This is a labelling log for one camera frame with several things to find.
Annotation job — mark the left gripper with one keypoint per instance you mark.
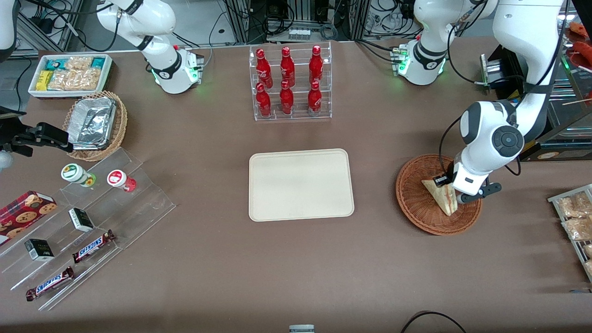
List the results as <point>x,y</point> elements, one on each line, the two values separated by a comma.
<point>447,177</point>

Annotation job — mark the triangular sandwich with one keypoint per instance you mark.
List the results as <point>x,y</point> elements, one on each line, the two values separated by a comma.
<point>441,199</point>

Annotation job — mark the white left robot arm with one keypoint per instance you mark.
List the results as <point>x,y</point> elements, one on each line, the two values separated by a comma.
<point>522,37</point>

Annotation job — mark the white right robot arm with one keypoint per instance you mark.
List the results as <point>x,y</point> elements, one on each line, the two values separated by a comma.
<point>169,74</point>

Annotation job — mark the round brown wicker basket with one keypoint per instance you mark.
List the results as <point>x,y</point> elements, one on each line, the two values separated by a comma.
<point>416,203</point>

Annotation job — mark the light wicker basket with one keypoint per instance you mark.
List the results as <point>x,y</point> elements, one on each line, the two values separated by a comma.
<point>121,125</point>

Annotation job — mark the beige rectangular tray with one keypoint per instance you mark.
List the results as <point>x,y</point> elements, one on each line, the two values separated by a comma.
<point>300,185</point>

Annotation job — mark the stack of foil trays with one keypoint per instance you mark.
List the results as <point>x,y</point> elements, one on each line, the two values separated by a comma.
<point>92,122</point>

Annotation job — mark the green lid cup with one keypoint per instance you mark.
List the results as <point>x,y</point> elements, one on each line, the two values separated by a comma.
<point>74,173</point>

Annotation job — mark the yellow snack packet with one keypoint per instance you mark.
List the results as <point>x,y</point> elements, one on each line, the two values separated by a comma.
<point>44,81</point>

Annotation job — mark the clear bag of crackers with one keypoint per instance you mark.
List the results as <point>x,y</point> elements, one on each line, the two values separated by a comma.
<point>78,63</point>
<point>62,81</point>
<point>88,78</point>

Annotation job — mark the red cookie box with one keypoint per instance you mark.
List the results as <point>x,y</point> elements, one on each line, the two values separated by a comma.
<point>23,215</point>

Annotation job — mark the teal snack packet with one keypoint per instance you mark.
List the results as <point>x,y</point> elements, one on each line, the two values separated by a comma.
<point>98,62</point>
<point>54,64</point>

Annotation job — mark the red lid cup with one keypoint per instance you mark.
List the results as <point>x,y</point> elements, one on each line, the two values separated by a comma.
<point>118,179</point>

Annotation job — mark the white snack bin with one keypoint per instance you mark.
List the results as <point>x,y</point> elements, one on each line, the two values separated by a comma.
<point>107,74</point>

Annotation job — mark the small black white box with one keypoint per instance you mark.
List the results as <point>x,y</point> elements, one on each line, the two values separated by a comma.
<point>39,250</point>
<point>81,219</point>

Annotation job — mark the clear acrylic stepped display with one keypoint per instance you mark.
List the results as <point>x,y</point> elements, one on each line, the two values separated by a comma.
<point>138,208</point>

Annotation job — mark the snickers bar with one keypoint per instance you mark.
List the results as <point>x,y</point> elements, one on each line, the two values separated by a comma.
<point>92,246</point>
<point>48,284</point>

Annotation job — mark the clear bag of pastries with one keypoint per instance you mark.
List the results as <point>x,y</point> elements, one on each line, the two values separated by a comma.
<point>589,267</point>
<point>580,229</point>
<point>576,206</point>
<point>588,250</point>

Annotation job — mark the black machine yellow control panel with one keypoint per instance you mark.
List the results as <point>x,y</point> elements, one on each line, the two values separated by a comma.
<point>578,148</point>

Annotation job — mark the red cola bottle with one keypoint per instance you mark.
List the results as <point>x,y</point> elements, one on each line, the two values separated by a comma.
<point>287,67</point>
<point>286,98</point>
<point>314,98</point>
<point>263,69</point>
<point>263,101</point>
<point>316,64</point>

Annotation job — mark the clear acrylic bottle rack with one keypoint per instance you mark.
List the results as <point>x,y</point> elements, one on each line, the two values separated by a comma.
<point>298,115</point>

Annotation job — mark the red fried snack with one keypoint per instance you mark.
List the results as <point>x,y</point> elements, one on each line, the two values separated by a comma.
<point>582,28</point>
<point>583,49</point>

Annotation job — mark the small grey device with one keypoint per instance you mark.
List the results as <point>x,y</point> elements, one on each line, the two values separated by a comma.
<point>301,329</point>

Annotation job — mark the white power strip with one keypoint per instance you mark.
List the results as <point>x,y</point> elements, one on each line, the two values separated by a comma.
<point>299,33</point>

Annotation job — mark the black right wrist camera bracket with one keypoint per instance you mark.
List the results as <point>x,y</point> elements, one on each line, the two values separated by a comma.
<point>9,113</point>

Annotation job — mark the black aluminium frame rack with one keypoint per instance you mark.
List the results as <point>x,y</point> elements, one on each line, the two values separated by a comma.
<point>240,18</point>

